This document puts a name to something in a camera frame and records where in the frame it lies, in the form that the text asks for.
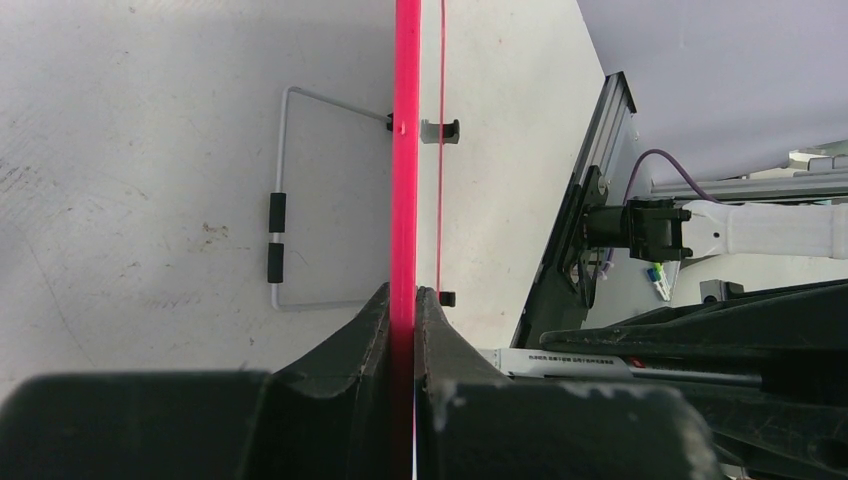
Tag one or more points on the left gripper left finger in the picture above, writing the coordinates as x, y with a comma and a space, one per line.
135, 425

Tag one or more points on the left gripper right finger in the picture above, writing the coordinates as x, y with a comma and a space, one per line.
475, 423

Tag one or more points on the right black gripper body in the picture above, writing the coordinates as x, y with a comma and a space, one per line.
776, 398

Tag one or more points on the black and white marker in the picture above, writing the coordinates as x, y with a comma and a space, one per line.
529, 363

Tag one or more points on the red framed whiteboard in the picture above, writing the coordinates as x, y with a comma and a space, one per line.
405, 166

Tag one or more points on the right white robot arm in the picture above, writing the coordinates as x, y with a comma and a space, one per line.
702, 228

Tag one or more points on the aluminium frame rail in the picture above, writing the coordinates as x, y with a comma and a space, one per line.
564, 286

